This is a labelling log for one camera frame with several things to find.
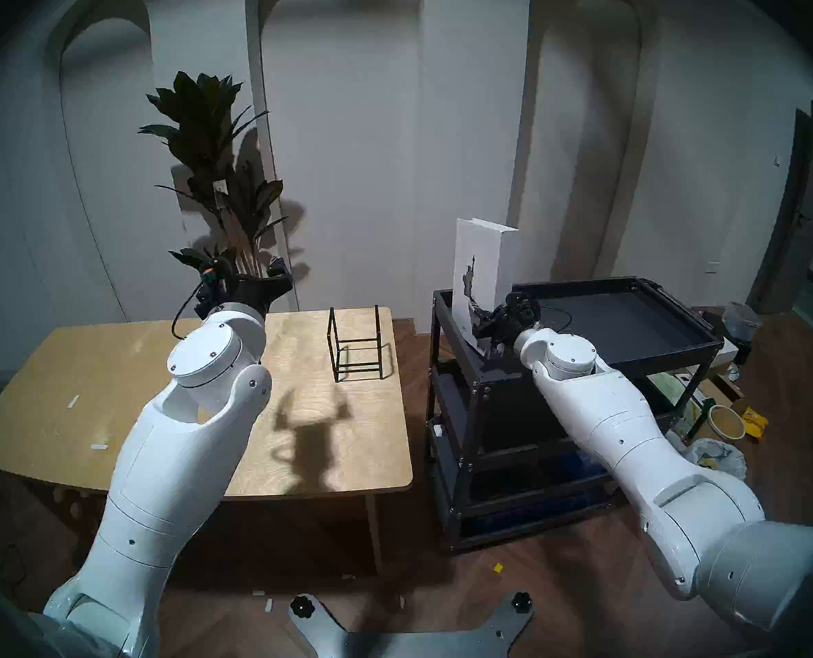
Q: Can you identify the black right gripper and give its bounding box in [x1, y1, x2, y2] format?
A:
[470, 291, 542, 355]

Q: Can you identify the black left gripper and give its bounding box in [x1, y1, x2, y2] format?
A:
[196, 256, 295, 319]

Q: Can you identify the white statue of liberty book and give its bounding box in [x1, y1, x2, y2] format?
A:
[451, 217, 521, 356]

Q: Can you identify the black metal utility cart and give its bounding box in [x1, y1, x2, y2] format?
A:
[428, 276, 725, 554]

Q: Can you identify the tall green potted plant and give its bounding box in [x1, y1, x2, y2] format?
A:
[138, 71, 289, 280]

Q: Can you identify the white green plastic bag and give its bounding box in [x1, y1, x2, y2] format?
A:
[648, 371, 698, 412]

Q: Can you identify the wooden table leg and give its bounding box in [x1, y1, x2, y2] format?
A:
[365, 493, 385, 574]

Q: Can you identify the round beige paper bucket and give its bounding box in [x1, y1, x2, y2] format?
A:
[707, 404, 747, 441]

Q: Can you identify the white bagged trash bin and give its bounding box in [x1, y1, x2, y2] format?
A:
[684, 438, 749, 484]

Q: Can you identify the dark wooden door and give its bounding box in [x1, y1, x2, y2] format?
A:
[749, 101, 813, 316]

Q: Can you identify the black wire book stand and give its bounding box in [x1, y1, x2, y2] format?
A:
[328, 305, 385, 384]

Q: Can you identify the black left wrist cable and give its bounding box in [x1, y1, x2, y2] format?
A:
[171, 282, 206, 340]

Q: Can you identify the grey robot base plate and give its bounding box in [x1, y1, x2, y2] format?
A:
[289, 591, 535, 658]

